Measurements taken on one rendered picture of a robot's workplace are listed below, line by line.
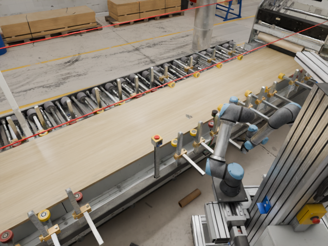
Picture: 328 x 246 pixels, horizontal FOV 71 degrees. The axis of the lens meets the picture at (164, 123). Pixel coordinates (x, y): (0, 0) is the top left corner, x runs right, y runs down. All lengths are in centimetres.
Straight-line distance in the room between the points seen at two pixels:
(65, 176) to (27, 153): 49
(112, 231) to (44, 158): 108
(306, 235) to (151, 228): 163
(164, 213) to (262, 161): 160
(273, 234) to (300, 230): 16
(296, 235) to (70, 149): 189
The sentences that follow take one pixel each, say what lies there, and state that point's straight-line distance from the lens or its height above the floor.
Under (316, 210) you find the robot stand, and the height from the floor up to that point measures 147.
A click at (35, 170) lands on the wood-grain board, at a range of 230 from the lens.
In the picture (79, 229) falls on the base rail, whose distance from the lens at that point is 210.
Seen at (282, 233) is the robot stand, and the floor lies 123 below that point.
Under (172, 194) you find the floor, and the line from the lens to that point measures 297.
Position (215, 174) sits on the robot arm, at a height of 121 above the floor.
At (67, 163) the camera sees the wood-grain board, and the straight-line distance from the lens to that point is 224.
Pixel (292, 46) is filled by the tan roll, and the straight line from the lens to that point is 439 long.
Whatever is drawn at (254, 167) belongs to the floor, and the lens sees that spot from 348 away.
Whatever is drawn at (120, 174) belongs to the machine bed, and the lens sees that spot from 226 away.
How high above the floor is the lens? 253
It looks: 41 degrees down
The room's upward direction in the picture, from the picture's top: 2 degrees clockwise
